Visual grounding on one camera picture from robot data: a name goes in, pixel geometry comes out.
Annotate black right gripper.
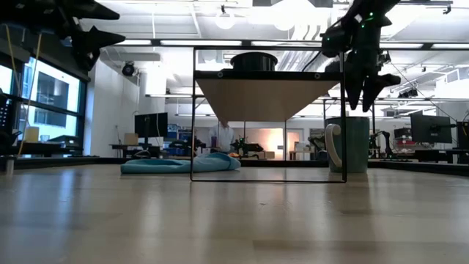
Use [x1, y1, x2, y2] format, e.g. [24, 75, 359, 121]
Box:
[342, 47, 402, 113]

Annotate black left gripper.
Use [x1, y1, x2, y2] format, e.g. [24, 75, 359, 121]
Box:
[43, 0, 127, 71]

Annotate green ceramic mug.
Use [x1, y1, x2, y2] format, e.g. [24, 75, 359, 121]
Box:
[324, 116, 370, 174]

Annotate dark blue speckled enamel mug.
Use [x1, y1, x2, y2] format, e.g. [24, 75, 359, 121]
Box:
[229, 51, 278, 72]

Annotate black overhead beam with lights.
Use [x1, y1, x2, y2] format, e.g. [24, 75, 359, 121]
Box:
[109, 37, 469, 51]

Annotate black computer monitor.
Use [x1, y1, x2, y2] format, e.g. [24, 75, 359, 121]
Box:
[134, 112, 169, 139]
[410, 113, 454, 144]
[456, 120, 469, 150]

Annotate yellow box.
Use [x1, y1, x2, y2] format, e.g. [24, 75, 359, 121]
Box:
[24, 126, 40, 143]

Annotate person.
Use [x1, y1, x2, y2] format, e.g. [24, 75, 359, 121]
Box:
[208, 120, 235, 154]

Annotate light blue cloth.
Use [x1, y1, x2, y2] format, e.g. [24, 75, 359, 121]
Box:
[120, 153, 242, 175]

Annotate yellow extension cable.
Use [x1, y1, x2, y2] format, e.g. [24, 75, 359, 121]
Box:
[3, 23, 43, 157]

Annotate black table rail frame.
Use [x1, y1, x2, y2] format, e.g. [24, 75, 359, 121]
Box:
[0, 155, 469, 177]

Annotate wooden shelf with black frame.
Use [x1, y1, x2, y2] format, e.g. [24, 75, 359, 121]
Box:
[189, 45, 348, 183]

